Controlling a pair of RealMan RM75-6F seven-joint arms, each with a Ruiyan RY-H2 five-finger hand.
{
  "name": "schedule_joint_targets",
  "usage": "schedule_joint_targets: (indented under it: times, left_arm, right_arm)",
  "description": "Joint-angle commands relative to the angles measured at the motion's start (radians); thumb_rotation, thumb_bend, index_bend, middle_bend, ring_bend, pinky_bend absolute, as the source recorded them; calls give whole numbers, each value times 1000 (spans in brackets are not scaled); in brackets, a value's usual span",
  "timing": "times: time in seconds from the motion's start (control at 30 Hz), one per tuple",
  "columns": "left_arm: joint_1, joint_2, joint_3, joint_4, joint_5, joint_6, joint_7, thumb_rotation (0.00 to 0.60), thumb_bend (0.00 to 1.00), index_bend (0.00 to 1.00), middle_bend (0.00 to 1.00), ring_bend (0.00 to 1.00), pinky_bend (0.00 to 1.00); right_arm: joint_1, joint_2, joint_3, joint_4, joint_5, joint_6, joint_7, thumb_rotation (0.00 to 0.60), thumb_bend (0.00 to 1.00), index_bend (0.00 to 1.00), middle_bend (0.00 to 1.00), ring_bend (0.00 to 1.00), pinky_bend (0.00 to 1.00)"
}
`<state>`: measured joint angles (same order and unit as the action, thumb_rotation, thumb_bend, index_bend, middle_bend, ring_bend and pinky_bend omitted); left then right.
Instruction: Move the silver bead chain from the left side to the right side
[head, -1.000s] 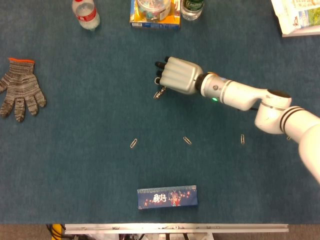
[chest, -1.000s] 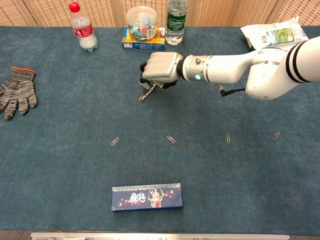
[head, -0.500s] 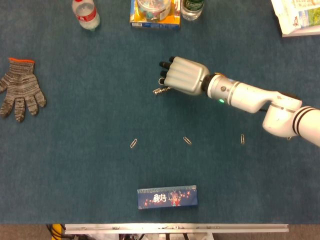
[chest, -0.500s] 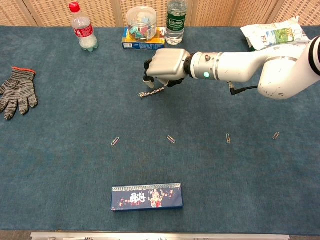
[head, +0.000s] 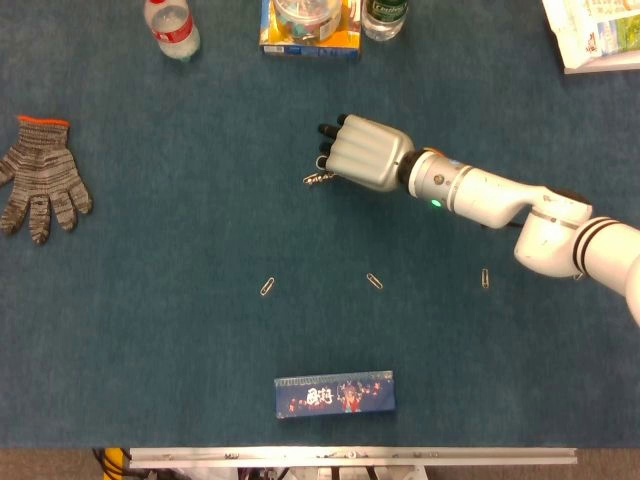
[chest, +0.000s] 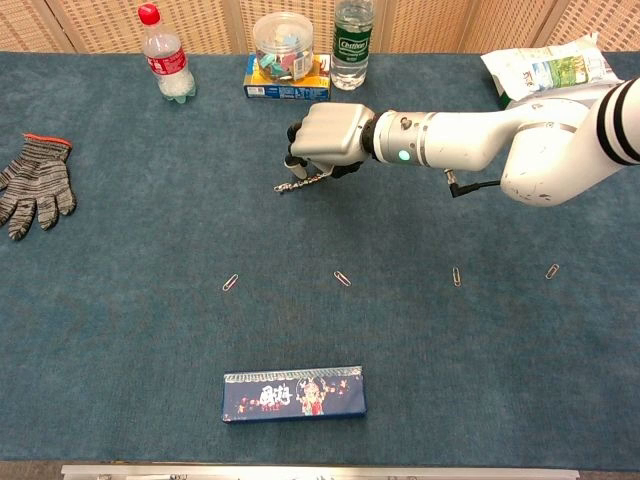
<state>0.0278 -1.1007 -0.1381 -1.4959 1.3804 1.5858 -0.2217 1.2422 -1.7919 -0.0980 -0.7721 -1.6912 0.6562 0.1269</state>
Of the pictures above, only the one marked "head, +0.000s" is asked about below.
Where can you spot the teal felt table cloth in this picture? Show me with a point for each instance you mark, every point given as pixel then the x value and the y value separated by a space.
pixel 200 325

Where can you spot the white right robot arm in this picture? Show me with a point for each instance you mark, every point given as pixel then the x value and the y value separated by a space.
pixel 490 195

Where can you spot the robot base hardware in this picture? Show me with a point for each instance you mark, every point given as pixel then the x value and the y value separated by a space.
pixel 325 473

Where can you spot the red label soda bottle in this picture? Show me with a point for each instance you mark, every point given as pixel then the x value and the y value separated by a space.
pixel 172 35

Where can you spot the clear jar of colourful clips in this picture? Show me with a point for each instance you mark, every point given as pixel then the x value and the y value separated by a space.
pixel 307 20

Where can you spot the green label water bottle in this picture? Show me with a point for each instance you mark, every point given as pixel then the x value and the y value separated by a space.
pixel 382 25

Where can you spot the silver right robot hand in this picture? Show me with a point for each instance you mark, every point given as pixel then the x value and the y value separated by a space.
pixel 370 155

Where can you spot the dark blue pencil box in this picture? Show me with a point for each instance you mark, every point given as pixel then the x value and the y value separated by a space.
pixel 330 397

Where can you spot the grey knit work glove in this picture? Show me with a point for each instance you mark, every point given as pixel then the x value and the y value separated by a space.
pixel 42 175

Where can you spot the aluminium rail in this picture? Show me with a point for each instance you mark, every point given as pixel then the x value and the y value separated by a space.
pixel 350 456

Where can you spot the blue yellow cardboard box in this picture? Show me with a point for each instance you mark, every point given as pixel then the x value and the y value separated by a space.
pixel 310 50

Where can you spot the flat white box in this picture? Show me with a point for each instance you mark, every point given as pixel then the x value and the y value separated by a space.
pixel 605 65

